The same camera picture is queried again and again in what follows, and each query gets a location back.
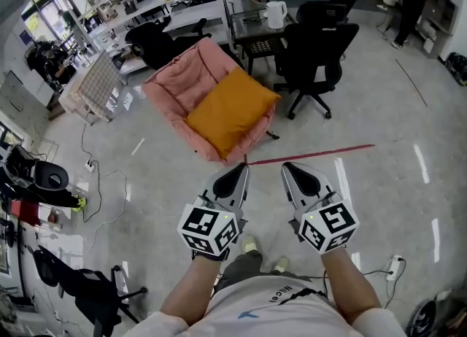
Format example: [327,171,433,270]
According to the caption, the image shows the black swivel chair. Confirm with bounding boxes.
[33,244,149,337]

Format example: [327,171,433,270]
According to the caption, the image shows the white floor cable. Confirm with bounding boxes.
[88,169,128,252]

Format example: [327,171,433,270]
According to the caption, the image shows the black reclined office chair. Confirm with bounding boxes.
[124,17,213,71]

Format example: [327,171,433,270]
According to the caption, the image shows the person's right shoe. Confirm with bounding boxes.
[272,256,291,274]

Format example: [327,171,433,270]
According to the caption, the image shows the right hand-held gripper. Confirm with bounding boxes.
[279,161,360,255]

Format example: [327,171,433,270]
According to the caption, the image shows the person's left shoe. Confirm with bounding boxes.
[240,235,259,255]

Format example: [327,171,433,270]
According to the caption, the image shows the white shelving unit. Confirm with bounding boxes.
[67,0,236,76]

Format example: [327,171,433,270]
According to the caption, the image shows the black machine with round opening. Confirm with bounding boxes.
[0,144,88,209]

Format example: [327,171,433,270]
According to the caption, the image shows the dark glass side table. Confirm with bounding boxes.
[230,9,297,76]

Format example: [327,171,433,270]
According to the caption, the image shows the person's shoe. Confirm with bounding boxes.
[240,235,259,255]
[272,256,291,274]

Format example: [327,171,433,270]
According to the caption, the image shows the person's olive trousers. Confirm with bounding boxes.
[213,249,314,295]

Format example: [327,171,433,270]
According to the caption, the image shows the orange pillow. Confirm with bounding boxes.
[185,66,282,160]

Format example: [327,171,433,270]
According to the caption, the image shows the red floor tape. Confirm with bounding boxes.
[247,143,376,166]

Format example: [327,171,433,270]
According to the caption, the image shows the black mesh office chair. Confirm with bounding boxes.
[273,23,360,120]

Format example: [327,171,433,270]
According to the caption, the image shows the pink cushioned seat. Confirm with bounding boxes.
[142,37,281,167]

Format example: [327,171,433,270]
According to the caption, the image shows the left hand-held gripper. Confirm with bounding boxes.
[177,162,251,263]

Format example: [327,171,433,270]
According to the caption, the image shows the person's white shirt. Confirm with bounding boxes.
[122,275,408,337]

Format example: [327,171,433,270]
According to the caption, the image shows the person's left forearm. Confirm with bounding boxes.
[159,251,229,326]

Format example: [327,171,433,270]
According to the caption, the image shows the checkered cloth table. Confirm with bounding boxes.
[57,50,127,125]

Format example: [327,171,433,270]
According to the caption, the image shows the white electric kettle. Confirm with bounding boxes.
[265,0,289,31]

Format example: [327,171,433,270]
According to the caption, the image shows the person's right forearm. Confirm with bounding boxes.
[320,246,384,326]

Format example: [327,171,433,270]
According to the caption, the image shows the black bag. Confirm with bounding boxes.
[445,52,467,85]

